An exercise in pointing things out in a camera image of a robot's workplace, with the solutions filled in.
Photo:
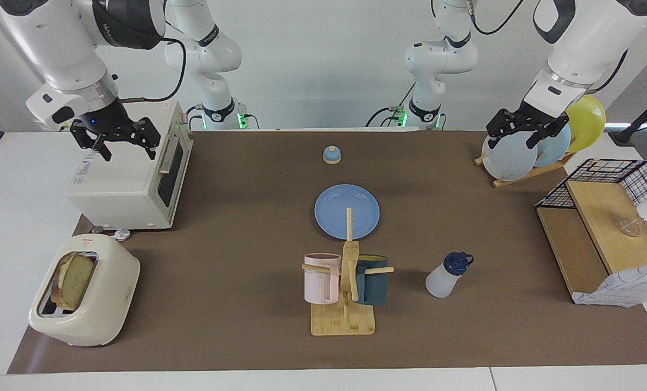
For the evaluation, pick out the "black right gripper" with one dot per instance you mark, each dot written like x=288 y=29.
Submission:
x=109 y=122

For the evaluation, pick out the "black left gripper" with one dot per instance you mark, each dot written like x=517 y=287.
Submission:
x=535 y=119

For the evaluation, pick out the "toasted bread slice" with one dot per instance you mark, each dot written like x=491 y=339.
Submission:
x=76 y=279

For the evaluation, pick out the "seasoning bottle with blue cap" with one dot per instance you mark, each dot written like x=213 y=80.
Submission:
x=443 y=279

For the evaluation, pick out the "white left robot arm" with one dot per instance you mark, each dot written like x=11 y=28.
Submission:
x=589 y=32

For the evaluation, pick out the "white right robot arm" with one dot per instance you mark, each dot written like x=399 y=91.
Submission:
x=57 y=43

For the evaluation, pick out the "light blue plate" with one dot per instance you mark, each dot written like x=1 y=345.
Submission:
x=554 y=149

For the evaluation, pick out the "pale grey plate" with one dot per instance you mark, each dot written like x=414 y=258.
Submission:
x=511 y=160

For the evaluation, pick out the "yellow plate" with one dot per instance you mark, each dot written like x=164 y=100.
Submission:
x=589 y=122

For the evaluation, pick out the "blue round plate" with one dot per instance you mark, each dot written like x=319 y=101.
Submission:
x=337 y=209

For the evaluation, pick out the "wooden dish rack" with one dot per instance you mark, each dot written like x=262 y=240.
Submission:
x=530 y=175

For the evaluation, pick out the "white toaster oven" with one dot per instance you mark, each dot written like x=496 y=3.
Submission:
x=117 y=195

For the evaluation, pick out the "white power plug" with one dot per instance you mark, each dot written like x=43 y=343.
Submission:
x=121 y=234

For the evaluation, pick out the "wooden shelf box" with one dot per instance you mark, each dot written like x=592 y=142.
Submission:
x=600 y=217

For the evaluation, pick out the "clear glass piece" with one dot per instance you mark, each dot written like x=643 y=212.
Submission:
x=632 y=228

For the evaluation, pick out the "cream two-slot toaster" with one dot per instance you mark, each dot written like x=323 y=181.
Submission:
x=101 y=293

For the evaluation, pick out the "white checked cloth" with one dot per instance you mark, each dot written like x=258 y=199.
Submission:
x=627 y=285

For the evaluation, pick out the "small blue-white knob lid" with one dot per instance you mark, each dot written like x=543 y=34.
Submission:
x=331 y=156

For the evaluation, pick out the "brown table mat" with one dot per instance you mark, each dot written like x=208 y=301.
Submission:
x=236 y=304

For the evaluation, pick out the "teal mug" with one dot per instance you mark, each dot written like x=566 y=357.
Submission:
x=373 y=285

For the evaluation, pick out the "pink ribbed mug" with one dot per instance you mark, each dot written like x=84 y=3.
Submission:
x=319 y=282

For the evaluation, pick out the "wooden mug tree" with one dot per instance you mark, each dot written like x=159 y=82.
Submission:
x=342 y=323

